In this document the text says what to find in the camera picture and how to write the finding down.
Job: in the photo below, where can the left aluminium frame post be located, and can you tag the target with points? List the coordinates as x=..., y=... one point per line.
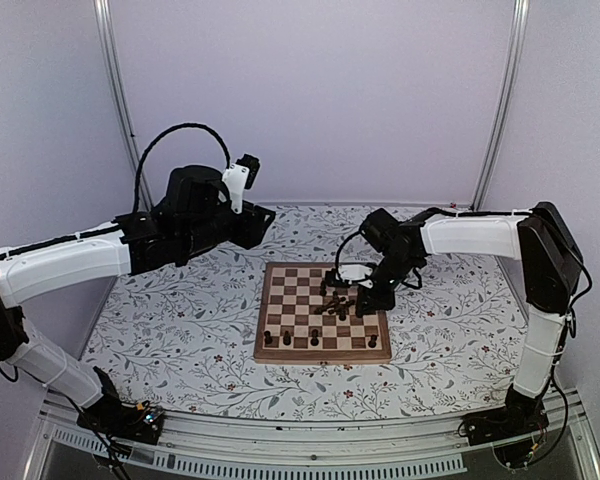
x=106, y=34

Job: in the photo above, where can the aluminium frame post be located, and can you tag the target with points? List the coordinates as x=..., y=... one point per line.
x=106, y=34
x=513, y=59

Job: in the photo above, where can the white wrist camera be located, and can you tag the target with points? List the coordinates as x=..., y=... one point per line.
x=237, y=178
x=349, y=275

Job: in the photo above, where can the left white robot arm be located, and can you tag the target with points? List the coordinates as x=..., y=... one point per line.
x=111, y=249

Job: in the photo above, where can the right aluminium frame post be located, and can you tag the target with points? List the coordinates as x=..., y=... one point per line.
x=513, y=59

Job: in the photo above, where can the front aluminium rail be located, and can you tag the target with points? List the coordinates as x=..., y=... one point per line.
x=210, y=447

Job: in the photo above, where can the floral patterned table mat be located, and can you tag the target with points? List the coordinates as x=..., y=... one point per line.
x=184, y=337

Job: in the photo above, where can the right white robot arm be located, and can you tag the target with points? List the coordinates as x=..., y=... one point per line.
x=551, y=262

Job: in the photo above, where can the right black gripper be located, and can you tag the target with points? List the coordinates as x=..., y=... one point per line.
x=386, y=303

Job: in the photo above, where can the brown chess piece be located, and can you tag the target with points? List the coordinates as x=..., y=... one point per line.
x=342, y=302

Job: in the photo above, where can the wooden chess board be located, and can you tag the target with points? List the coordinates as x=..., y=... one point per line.
x=290, y=294

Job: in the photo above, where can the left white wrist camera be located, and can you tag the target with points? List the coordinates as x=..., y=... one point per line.
x=237, y=178

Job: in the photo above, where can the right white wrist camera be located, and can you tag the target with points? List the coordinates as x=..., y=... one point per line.
x=349, y=275

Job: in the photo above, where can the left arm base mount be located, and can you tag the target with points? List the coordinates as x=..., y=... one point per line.
x=141, y=422

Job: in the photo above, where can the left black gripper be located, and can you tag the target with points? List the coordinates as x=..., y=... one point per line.
x=254, y=229

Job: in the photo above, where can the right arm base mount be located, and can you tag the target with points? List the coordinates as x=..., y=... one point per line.
x=522, y=421

